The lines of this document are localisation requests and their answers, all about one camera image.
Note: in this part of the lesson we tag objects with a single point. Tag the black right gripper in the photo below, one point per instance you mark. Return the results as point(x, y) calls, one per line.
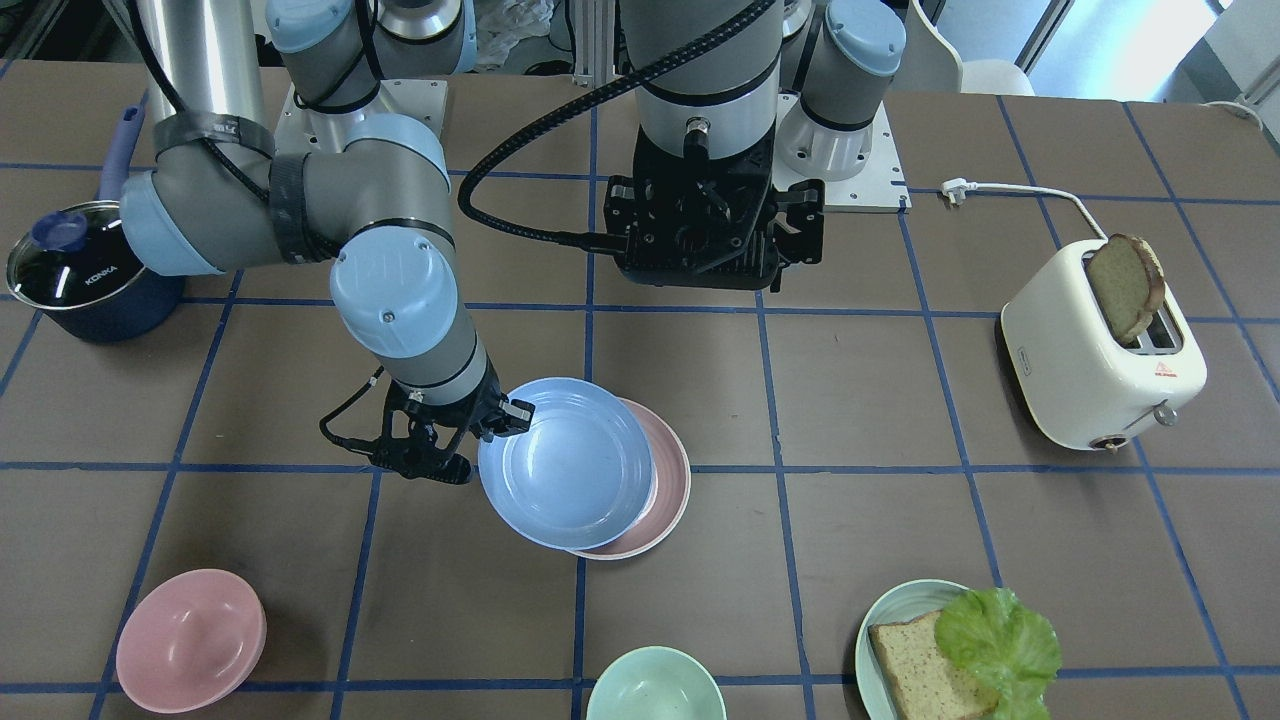
point(472, 408)

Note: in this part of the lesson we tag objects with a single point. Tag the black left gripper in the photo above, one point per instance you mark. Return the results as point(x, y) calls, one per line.
point(806, 214)

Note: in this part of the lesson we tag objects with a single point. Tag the blue plate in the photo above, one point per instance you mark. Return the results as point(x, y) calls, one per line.
point(579, 477)

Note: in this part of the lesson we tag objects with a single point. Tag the pink plate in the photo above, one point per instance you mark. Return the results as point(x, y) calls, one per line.
point(671, 492)

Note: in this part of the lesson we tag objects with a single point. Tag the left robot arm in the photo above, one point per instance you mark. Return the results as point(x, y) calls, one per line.
point(729, 81)

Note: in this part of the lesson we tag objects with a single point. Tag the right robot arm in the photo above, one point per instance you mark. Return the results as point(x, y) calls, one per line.
point(223, 197)

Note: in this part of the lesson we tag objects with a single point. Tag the green bowl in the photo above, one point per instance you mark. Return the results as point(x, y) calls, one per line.
point(656, 682)

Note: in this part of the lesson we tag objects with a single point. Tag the pink bowl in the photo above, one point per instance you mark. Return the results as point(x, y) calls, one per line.
point(191, 642)

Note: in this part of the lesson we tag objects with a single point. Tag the white toaster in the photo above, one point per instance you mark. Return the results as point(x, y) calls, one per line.
point(1082, 388)

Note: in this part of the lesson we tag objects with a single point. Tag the toast slice in toaster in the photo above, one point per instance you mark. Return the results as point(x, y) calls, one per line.
point(1128, 282)

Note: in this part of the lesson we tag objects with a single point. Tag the blue saucepan with lid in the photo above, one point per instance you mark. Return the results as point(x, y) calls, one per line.
point(76, 266)

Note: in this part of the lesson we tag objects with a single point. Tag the bread slice on plate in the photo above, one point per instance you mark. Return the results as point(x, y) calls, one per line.
point(924, 684)

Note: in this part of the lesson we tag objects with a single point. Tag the green lettuce leaf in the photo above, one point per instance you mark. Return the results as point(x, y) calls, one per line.
point(1007, 647)

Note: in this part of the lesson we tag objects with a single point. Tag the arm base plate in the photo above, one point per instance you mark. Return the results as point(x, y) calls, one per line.
point(302, 130)
point(861, 169)

